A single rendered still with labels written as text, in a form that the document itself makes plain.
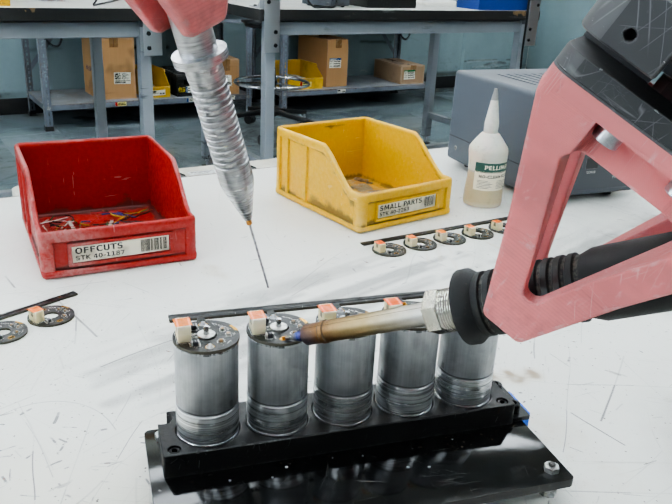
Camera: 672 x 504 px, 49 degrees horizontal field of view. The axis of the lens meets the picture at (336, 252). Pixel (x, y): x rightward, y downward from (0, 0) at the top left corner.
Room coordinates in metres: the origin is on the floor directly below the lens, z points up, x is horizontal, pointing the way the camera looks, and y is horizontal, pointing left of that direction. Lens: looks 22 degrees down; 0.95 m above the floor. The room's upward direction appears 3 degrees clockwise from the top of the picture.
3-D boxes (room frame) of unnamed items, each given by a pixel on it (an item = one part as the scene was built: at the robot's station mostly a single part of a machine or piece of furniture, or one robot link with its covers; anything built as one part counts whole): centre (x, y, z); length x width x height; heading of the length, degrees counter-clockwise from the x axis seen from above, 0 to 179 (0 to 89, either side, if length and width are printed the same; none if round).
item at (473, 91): (0.71, -0.19, 0.80); 0.15 x 0.12 x 0.10; 24
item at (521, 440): (0.25, -0.01, 0.76); 0.16 x 0.07 x 0.01; 109
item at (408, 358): (0.27, -0.03, 0.79); 0.02 x 0.02 x 0.05
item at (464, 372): (0.28, -0.06, 0.79); 0.02 x 0.02 x 0.05
